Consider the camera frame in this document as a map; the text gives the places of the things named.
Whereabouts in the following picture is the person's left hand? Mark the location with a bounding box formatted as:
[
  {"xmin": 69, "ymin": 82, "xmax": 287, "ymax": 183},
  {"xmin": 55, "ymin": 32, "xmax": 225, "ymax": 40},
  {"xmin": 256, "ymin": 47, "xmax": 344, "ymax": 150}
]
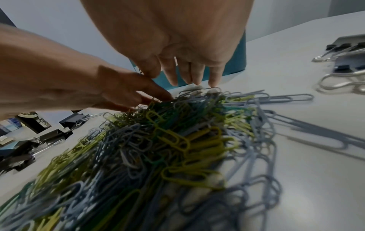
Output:
[{"xmin": 0, "ymin": 22, "xmax": 175, "ymax": 121}]

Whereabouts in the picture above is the person's right hand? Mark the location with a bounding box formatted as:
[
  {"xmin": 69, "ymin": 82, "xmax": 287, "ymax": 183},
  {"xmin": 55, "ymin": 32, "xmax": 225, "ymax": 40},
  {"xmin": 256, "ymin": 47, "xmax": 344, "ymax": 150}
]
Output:
[{"xmin": 79, "ymin": 0, "xmax": 255, "ymax": 89}]

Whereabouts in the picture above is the group of black binder clips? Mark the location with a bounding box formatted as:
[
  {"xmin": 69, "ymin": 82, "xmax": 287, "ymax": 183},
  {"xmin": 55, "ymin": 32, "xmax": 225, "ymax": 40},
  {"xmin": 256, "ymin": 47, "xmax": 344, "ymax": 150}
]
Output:
[
  {"xmin": 0, "ymin": 112, "xmax": 105, "ymax": 174},
  {"xmin": 311, "ymin": 33, "xmax": 365, "ymax": 94}
]

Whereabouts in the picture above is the teal divided organizer box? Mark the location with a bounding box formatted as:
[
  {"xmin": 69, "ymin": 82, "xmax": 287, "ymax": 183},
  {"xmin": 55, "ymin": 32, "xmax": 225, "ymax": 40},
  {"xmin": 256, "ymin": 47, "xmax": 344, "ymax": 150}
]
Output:
[{"xmin": 128, "ymin": 31, "xmax": 247, "ymax": 88}]

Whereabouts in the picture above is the pile of coloured paper clips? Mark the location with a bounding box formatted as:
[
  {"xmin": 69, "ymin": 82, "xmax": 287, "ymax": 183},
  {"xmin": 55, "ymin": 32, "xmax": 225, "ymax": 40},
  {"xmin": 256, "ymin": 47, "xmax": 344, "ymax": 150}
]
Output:
[{"xmin": 0, "ymin": 86, "xmax": 350, "ymax": 231}]

